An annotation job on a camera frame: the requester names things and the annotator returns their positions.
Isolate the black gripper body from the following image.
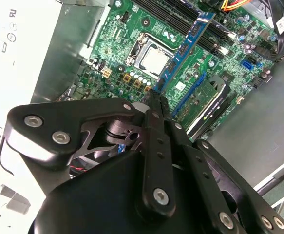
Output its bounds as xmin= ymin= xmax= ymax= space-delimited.
xmin=26 ymin=150 xmax=215 ymax=234

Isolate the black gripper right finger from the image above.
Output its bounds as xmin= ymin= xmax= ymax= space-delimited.
xmin=158 ymin=96 xmax=284 ymax=234

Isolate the blue RAM stick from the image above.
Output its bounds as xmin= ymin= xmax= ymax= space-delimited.
xmin=154 ymin=11 xmax=217 ymax=94

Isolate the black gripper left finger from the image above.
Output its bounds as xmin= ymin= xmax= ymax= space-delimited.
xmin=4 ymin=89 xmax=178 ymax=222

